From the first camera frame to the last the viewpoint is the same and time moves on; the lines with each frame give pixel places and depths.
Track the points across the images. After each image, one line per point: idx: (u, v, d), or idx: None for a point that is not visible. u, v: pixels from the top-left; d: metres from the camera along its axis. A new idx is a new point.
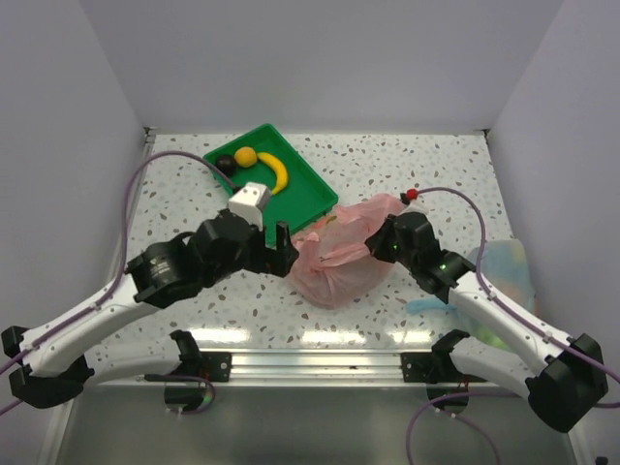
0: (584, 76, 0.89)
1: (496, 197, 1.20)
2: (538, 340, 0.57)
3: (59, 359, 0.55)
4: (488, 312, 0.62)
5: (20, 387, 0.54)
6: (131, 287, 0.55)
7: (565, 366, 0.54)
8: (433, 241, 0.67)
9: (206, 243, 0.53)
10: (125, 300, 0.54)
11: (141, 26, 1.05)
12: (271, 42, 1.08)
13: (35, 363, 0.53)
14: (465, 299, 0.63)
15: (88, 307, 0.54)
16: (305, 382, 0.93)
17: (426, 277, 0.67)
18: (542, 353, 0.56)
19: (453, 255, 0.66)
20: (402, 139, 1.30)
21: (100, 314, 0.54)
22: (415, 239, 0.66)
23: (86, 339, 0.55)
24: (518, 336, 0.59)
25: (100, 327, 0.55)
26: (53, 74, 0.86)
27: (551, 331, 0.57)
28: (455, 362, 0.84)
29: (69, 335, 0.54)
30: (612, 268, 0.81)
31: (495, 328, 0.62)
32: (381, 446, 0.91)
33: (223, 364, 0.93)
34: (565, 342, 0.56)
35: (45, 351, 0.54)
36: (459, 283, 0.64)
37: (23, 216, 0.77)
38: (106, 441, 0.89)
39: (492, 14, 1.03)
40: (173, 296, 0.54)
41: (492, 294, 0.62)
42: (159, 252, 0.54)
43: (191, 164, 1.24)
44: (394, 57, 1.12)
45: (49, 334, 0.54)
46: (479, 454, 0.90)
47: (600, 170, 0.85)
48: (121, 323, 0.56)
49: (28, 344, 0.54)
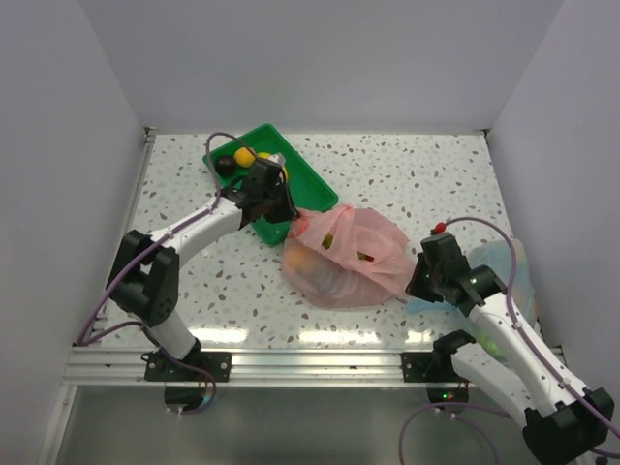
0: (584, 76, 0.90)
1: (496, 197, 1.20)
2: (553, 383, 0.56)
3: (185, 249, 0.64)
4: (509, 341, 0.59)
5: (170, 263, 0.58)
6: (228, 203, 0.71)
7: (572, 417, 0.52)
8: (457, 256, 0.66)
9: (263, 174, 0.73)
10: (231, 207, 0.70)
11: (142, 26, 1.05)
12: (271, 41, 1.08)
13: (176, 246, 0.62)
14: (488, 322, 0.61)
15: (204, 211, 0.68)
16: (305, 382, 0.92)
17: (451, 287, 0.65)
18: (554, 397, 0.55)
19: (483, 269, 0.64)
20: (402, 139, 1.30)
21: (214, 215, 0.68)
22: (438, 252, 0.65)
23: (202, 236, 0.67)
24: (534, 375, 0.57)
25: (212, 228, 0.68)
26: (53, 76, 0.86)
27: (569, 379, 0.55)
28: (453, 364, 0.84)
29: (195, 228, 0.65)
30: (612, 267, 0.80)
31: (509, 356, 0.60)
32: (381, 445, 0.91)
33: (223, 364, 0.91)
34: (579, 391, 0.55)
35: (181, 237, 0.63)
36: (486, 302, 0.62)
37: (23, 215, 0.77)
38: (106, 440, 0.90)
39: (492, 15, 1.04)
40: (252, 213, 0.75)
41: (519, 324, 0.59)
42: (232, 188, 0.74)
43: (191, 164, 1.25)
44: (394, 58, 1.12)
45: (178, 227, 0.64)
46: (479, 454, 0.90)
47: (600, 169, 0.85)
48: (220, 230, 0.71)
49: (166, 232, 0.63)
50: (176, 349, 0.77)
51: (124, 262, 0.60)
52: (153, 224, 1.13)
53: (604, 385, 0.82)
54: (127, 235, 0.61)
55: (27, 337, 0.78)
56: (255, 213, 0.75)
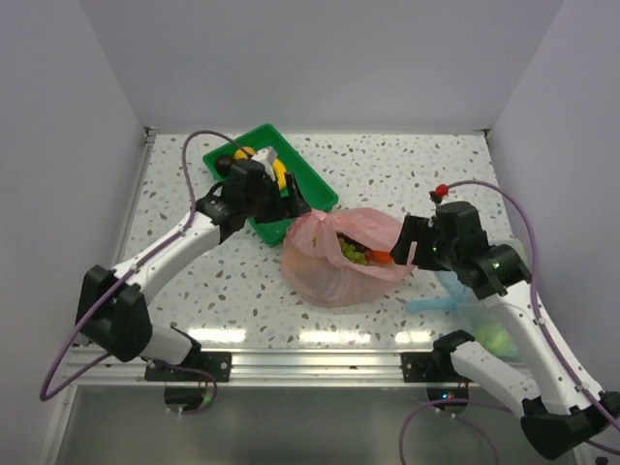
0: (584, 76, 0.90)
1: (496, 197, 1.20)
2: (571, 386, 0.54)
3: (155, 281, 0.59)
4: (528, 335, 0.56)
5: (136, 301, 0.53)
6: (203, 219, 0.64)
7: (584, 420, 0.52)
8: (478, 232, 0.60)
9: (242, 182, 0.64)
10: (206, 226, 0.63)
11: (142, 26, 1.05)
12: (271, 41, 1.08)
13: (141, 281, 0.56)
14: (509, 314, 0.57)
15: (175, 232, 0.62)
16: (305, 382, 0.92)
17: (469, 267, 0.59)
18: (569, 401, 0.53)
19: (507, 250, 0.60)
20: (402, 139, 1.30)
21: (186, 237, 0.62)
22: (457, 225, 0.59)
23: (175, 261, 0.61)
24: (551, 376, 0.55)
25: (186, 250, 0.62)
26: (54, 76, 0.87)
27: (588, 383, 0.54)
28: (454, 362, 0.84)
29: (164, 256, 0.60)
30: (611, 267, 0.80)
31: (524, 352, 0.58)
32: (381, 445, 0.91)
33: (223, 364, 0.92)
34: (596, 395, 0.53)
35: (147, 269, 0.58)
36: (509, 293, 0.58)
37: (24, 215, 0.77)
38: (105, 441, 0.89)
39: (492, 15, 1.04)
40: (232, 226, 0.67)
41: (542, 321, 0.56)
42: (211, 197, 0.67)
43: (191, 164, 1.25)
44: (394, 58, 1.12)
45: (145, 257, 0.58)
46: (479, 454, 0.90)
47: (600, 170, 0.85)
48: (198, 249, 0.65)
49: (131, 266, 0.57)
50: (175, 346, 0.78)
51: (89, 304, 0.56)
52: (153, 224, 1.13)
53: (604, 386, 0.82)
54: (89, 274, 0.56)
55: (27, 338, 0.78)
56: (235, 225, 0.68)
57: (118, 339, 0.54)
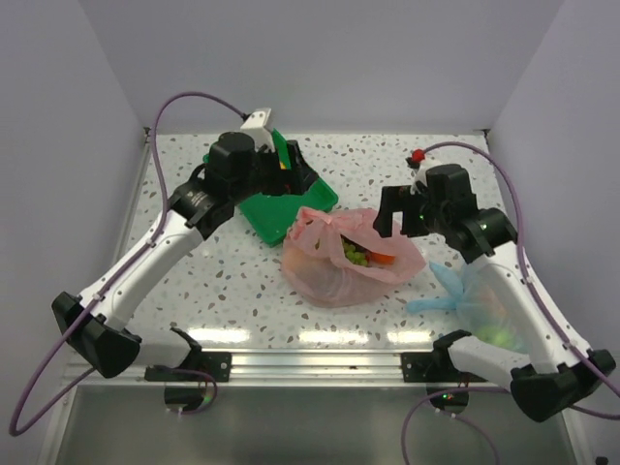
0: (584, 77, 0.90)
1: (496, 197, 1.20)
2: (558, 344, 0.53)
3: (127, 304, 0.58)
4: (516, 294, 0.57)
5: (101, 336, 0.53)
6: (177, 219, 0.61)
7: (573, 377, 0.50)
8: (467, 195, 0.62)
9: (225, 166, 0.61)
10: (177, 231, 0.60)
11: (142, 27, 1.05)
12: (271, 41, 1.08)
13: (108, 310, 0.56)
14: (496, 273, 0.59)
15: (144, 245, 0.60)
16: (304, 382, 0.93)
17: (457, 230, 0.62)
18: (556, 359, 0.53)
19: (495, 212, 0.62)
20: (402, 139, 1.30)
21: (156, 250, 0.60)
22: (448, 188, 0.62)
23: (147, 276, 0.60)
24: (539, 335, 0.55)
25: (158, 264, 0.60)
26: (53, 76, 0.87)
27: (575, 340, 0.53)
28: (452, 353, 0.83)
29: (133, 275, 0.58)
30: (611, 267, 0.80)
31: (513, 314, 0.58)
32: (382, 446, 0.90)
33: (223, 364, 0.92)
34: (584, 354, 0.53)
35: (113, 295, 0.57)
36: (497, 252, 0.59)
37: (24, 216, 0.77)
38: (103, 442, 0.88)
39: (491, 15, 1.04)
40: (214, 220, 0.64)
41: (529, 279, 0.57)
42: (191, 190, 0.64)
43: (191, 164, 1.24)
44: (394, 58, 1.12)
45: (112, 281, 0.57)
46: (479, 454, 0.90)
47: (600, 170, 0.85)
48: (175, 256, 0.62)
49: (93, 296, 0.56)
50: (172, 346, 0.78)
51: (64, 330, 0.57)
52: (153, 224, 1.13)
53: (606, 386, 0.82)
54: (55, 303, 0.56)
55: (27, 340, 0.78)
56: (219, 220, 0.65)
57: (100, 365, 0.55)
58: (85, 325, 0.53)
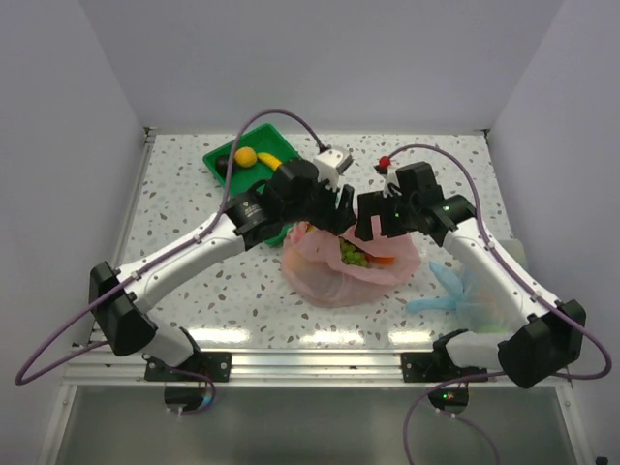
0: (583, 77, 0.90)
1: (497, 197, 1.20)
2: (525, 296, 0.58)
3: (158, 290, 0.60)
4: (482, 262, 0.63)
5: (127, 313, 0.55)
6: (228, 226, 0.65)
7: (544, 325, 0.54)
8: (432, 187, 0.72)
9: (285, 187, 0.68)
10: (224, 234, 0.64)
11: (142, 27, 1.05)
12: (271, 42, 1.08)
13: (139, 291, 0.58)
14: (462, 246, 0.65)
15: (191, 240, 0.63)
16: (305, 382, 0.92)
17: (425, 215, 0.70)
18: (526, 311, 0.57)
19: (458, 198, 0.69)
20: (402, 139, 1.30)
21: (200, 247, 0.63)
22: (415, 180, 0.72)
23: (184, 270, 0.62)
24: (508, 292, 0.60)
25: (198, 260, 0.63)
26: (53, 77, 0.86)
27: (541, 291, 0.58)
28: (450, 352, 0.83)
29: (171, 264, 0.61)
30: (611, 268, 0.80)
31: (485, 280, 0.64)
32: (382, 446, 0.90)
33: (223, 364, 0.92)
34: (552, 303, 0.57)
35: (148, 279, 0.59)
36: (460, 228, 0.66)
37: (24, 217, 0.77)
38: (103, 442, 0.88)
39: (491, 16, 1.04)
40: (260, 234, 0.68)
41: (490, 244, 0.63)
42: (245, 201, 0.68)
43: (191, 164, 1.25)
44: (394, 58, 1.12)
45: (151, 264, 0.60)
46: (479, 454, 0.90)
47: (600, 170, 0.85)
48: (215, 258, 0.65)
49: (131, 274, 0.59)
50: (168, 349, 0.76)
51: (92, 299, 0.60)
52: (153, 225, 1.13)
53: (607, 386, 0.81)
54: (95, 270, 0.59)
55: (28, 340, 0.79)
56: (263, 234, 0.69)
57: (114, 341, 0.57)
58: (115, 299, 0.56)
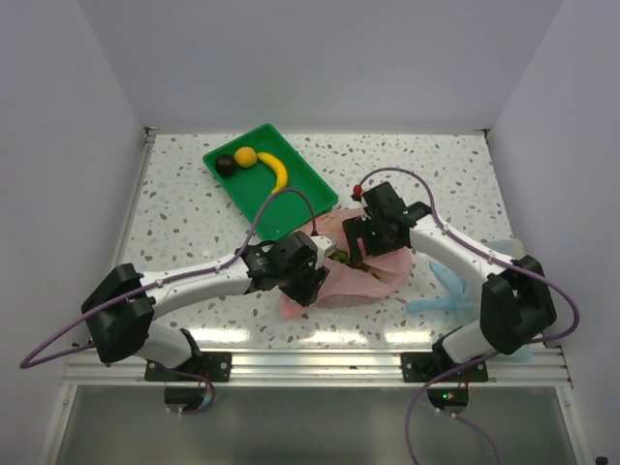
0: (584, 77, 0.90)
1: (497, 197, 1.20)
2: (483, 262, 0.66)
3: (170, 302, 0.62)
4: (442, 243, 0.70)
5: (143, 314, 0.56)
6: (241, 266, 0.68)
7: (504, 281, 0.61)
8: (394, 200, 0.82)
9: (293, 250, 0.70)
10: (239, 272, 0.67)
11: (142, 27, 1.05)
12: (271, 41, 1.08)
13: (159, 297, 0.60)
14: (423, 236, 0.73)
15: (211, 267, 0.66)
16: (305, 382, 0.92)
17: (392, 223, 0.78)
18: (485, 272, 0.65)
19: (416, 203, 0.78)
20: (402, 139, 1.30)
21: (218, 276, 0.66)
22: (378, 199, 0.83)
23: (198, 293, 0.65)
24: (467, 262, 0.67)
25: (210, 287, 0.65)
26: (53, 77, 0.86)
27: (494, 253, 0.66)
28: (447, 347, 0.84)
29: (192, 283, 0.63)
30: (611, 268, 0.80)
31: (449, 261, 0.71)
32: (382, 446, 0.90)
33: (223, 364, 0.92)
34: (507, 261, 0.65)
35: (170, 290, 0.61)
36: (418, 224, 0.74)
37: (23, 217, 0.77)
38: (103, 442, 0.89)
39: (492, 15, 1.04)
40: (262, 285, 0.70)
41: (446, 229, 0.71)
42: (258, 250, 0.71)
43: (191, 164, 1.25)
44: (394, 57, 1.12)
45: (174, 277, 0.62)
46: (479, 454, 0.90)
47: (600, 170, 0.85)
48: (223, 290, 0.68)
49: (155, 280, 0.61)
50: (167, 351, 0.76)
51: (103, 295, 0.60)
52: (153, 225, 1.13)
53: (607, 385, 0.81)
54: (119, 268, 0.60)
55: (28, 340, 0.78)
56: (265, 285, 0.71)
57: (110, 342, 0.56)
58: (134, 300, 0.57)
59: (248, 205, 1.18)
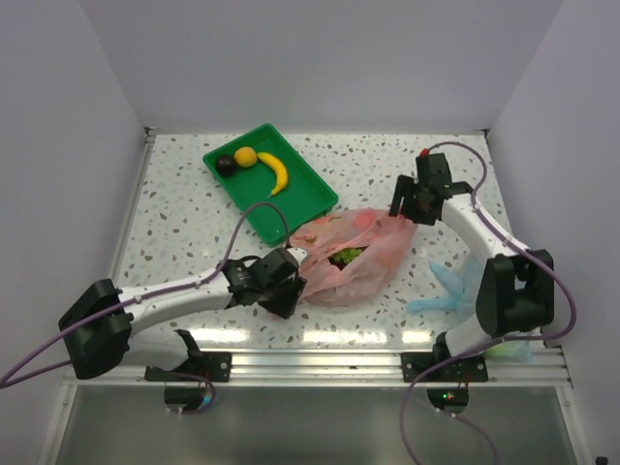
0: (584, 78, 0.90)
1: (497, 197, 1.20)
2: (498, 242, 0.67)
3: (149, 319, 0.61)
4: (467, 219, 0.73)
5: (120, 331, 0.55)
6: (222, 282, 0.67)
7: (510, 263, 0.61)
8: (443, 172, 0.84)
9: (276, 265, 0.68)
10: (221, 287, 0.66)
11: (141, 28, 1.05)
12: (270, 41, 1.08)
13: (137, 314, 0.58)
14: (453, 211, 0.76)
15: (192, 282, 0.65)
16: (305, 382, 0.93)
17: (430, 192, 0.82)
18: (495, 251, 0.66)
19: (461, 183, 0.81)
20: (402, 139, 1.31)
21: (199, 291, 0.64)
22: (426, 165, 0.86)
23: (175, 308, 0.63)
24: (482, 239, 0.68)
25: (189, 303, 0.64)
26: (53, 77, 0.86)
27: (511, 237, 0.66)
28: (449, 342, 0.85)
29: (170, 299, 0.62)
30: (610, 268, 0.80)
31: (471, 238, 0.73)
32: (381, 446, 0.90)
33: (223, 364, 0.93)
34: (522, 247, 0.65)
35: (148, 305, 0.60)
36: (453, 200, 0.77)
37: (24, 218, 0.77)
38: (102, 442, 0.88)
39: (491, 16, 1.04)
40: (243, 298, 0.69)
41: (477, 208, 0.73)
42: (238, 265, 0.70)
43: (191, 164, 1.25)
44: (394, 58, 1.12)
45: (152, 293, 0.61)
46: (479, 454, 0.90)
47: (599, 170, 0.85)
48: (203, 305, 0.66)
49: (133, 296, 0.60)
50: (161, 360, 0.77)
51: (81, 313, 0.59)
52: (153, 224, 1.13)
53: (608, 384, 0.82)
54: (97, 284, 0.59)
55: (27, 341, 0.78)
56: (247, 299, 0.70)
57: (86, 359, 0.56)
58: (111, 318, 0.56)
59: (248, 204, 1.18)
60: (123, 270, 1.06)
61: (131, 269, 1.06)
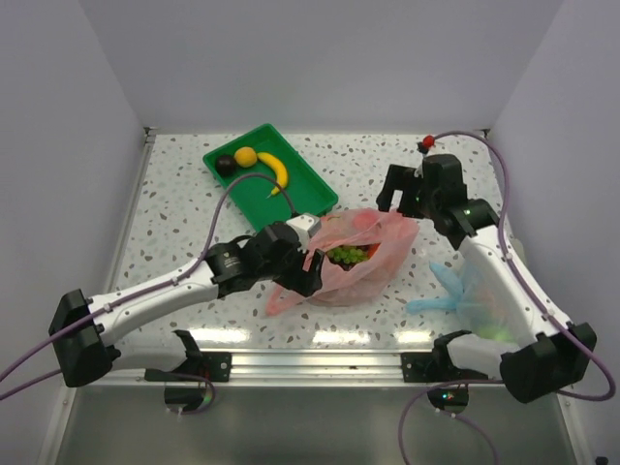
0: (583, 78, 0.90)
1: (497, 197, 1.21)
2: (537, 315, 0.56)
3: (124, 327, 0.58)
4: (496, 271, 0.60)
5: (91, 346, 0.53)
6: (205, 272, 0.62)
7: (552, 349, 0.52)
8: (458, 183, 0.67)
9: (267, 244, 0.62)
10: (202, 280, 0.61)
11: (141, 29, 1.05)
12: (270, 41, 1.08)
13: (108, 325, 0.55)
14: (479, 253, 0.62)
15: (169, 281, 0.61)
16: (304, 381, 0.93)
17: (445, 216, 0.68)
18: (536, 328, 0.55)
19: (480, 202, 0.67)
20: (402, 139, 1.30)
21: (177, 288, 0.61)
22: (440, 175, 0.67)
23: (154, 310, 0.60)
24: (518, 307, 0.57)
25: (169, 302, 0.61)
26: (53, 78, 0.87)
27: (554, 311, 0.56)
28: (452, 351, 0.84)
29: (144, 303, 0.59)
30: (610, 269, 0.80)
31: (499, 294, 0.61)
32: (381, 445, 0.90)
33: (223, 364, 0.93)
34: (563, 325, 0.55)
35: (120, 313, 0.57)
36: (480, 234, 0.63)
37: (24, 218, 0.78)
38: (102, 443, 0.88)
39: (491, 16, 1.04)
40: (234, 285, 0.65)
41: (509, 255, 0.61)
42: (226, 251, 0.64)
43: (191, 164, 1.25)
44: (394, 58, 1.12)
45: (125, 298, 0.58)
46: (479, 454, 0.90)
47: (598, 170, 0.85)
48: (186, 300, 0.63)
49: (103, 306, 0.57)
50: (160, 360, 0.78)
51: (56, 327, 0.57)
52: (153, 224, 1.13)
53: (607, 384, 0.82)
54: (69, 295, 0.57)
55: (27, 341, 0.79)
56: (240, 285, 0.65)
57: (67, 376, 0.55)
58: (81, 330, 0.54)
59: (248, 204, 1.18)
60: (123, 270, 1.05)
61: (131, 269, 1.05)
